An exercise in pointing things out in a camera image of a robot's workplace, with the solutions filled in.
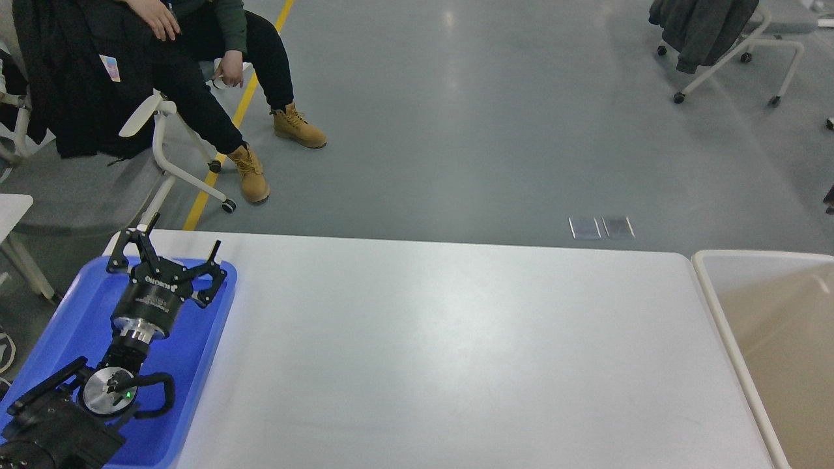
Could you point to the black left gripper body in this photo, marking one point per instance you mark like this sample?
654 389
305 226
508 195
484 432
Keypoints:
152 301

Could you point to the person's left hand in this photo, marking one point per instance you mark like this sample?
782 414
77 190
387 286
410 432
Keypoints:
229 70

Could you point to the person's right hand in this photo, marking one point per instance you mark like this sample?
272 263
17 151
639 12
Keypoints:
157 17

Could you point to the white office chair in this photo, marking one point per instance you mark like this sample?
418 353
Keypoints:
96 195

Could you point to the blue plastic tray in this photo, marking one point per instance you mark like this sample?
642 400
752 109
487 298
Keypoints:
124 352

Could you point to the tan right boot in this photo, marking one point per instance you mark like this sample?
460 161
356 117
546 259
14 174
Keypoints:
254 187

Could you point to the tan boot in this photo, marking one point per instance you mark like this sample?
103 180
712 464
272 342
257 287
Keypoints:
254 187
290 123

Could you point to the white side table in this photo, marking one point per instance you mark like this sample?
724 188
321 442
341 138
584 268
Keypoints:
13 208

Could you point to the tan left boot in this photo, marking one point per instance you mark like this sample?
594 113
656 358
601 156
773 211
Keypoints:
290 123

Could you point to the black jacket on chair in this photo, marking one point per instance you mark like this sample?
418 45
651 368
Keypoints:
88 68

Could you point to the seated person in black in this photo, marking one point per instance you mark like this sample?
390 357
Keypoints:
208 30

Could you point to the left floor outlet plate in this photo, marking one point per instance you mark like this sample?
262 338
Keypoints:
585 228

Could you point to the floor outlet plate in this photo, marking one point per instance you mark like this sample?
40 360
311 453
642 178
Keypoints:
618 227
585 228

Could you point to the right floor outlet plate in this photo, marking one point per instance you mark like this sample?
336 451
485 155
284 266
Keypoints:
618 227

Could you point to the grey coat on chair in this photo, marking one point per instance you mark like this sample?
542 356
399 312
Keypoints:
700 31

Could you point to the white chair with grey coat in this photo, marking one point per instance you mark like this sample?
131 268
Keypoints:
774 24

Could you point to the beige plastic bin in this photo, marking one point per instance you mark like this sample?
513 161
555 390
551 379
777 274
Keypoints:
774 313

